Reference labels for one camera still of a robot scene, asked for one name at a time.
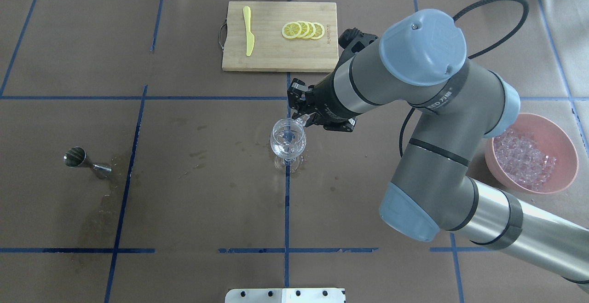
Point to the steel double jigger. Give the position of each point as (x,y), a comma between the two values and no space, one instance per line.
(77,157)

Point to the bamboo cutting board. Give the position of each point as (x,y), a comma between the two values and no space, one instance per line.
(272,52)

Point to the clear wine glass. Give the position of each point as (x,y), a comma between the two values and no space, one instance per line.
(288,141)

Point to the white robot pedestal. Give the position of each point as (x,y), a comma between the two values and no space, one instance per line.
(286,295)

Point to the lemon slice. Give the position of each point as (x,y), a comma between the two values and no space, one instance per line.
(305,28)
(291,30)
(319,31)
(311,29)

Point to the yellow plastic knife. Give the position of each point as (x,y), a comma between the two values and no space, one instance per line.
(250,37)

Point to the single clear ice cube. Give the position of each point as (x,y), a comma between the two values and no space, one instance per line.
(302,120)

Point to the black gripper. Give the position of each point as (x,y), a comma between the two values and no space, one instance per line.
(326,96)

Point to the ice cubes pile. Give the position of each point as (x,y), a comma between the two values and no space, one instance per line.
(519,156)

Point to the pink bowl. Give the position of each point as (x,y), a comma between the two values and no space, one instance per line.
(552,140)

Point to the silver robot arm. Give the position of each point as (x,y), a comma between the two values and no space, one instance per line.
(423,60)

